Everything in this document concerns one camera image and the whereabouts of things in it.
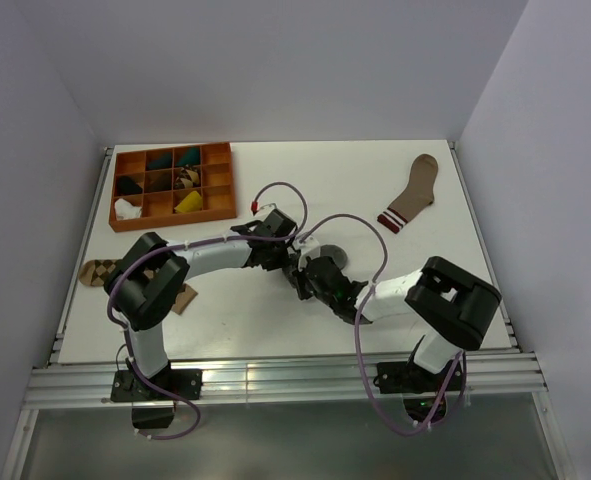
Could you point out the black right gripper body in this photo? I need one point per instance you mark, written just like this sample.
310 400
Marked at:
307 289

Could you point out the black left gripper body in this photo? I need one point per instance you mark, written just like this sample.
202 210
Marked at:
278 258

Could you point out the grey sock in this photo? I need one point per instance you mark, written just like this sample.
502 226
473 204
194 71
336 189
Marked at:
336 254

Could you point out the white sock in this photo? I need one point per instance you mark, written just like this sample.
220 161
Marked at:
124 210

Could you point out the black sock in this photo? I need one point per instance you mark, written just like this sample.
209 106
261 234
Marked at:
127 186

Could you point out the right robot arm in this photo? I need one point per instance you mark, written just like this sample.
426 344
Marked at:
457 305

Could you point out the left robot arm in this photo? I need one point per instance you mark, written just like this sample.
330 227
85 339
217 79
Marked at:
143 287

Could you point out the yellow rolled sock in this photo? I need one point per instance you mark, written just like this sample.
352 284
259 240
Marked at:
192 202

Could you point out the brown argyle rolled sock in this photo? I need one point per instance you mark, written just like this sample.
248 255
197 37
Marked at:
187 178

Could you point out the tan sock maroon striped cuff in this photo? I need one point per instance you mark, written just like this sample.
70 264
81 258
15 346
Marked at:
417 195

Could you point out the dark brown rolled sock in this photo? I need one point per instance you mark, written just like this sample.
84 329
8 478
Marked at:
158 182

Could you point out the dark blue rolled sock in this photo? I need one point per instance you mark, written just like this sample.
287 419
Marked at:
164 161

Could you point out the tan argyle sock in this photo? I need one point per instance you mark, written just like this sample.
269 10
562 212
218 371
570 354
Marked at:
94 273

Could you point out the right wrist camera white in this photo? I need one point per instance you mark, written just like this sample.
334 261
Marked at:
307 249

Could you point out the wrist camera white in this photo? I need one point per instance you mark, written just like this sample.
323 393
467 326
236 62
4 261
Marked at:
307 249
261 211

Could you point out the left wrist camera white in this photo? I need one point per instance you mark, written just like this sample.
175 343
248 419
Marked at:
261 211

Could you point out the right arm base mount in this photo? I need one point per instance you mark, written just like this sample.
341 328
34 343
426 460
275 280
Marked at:
403 377

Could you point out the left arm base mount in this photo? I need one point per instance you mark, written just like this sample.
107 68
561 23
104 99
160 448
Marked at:
155 401

